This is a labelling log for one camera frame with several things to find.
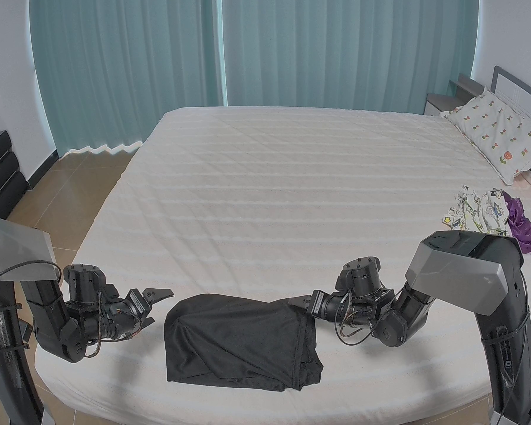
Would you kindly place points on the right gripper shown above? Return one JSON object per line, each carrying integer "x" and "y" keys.
{"x": 329, "y": 310}

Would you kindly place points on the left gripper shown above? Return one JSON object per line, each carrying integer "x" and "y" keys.
{"x": 132, "y": 312}

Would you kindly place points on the black T-shirt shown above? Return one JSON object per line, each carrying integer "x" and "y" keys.
{"x": 239, "y": 339}

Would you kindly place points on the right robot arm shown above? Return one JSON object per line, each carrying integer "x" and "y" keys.
{"x": 451, "y": 264}

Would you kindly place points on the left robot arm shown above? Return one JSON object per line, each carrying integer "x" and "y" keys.
{"x": 17, "y": 246}

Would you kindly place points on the bed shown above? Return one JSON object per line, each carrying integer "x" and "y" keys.
{"x": 292, "y": 193}

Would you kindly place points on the white printed pyjama top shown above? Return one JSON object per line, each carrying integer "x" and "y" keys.
{"x": 473, "y": 210}

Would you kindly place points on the black chest of drawers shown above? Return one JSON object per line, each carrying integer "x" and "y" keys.
{"x": 4, "y": 175}

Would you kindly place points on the purple garment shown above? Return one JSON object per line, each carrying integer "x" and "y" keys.
{"x": 524, "y": 224}

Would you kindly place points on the grey bedside table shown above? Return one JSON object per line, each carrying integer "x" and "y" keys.
{"x": 438, "y": 102}

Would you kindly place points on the blue-green curtain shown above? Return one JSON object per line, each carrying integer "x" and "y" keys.
{"x": 128, "y": 60}
{"x": 345, "y": 38}

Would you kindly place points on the white printed pillow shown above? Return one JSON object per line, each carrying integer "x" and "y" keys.
{"x": 500, "y": 131}

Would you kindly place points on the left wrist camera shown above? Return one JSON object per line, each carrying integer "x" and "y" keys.
{"x": 110, "y": 292}

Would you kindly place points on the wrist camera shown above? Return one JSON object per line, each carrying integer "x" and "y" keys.
{"x": 110, "y": 292}
{"x": 343, "y": 281}

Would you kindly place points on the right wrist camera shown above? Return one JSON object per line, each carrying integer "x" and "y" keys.
{"x": 343, "y": 281}

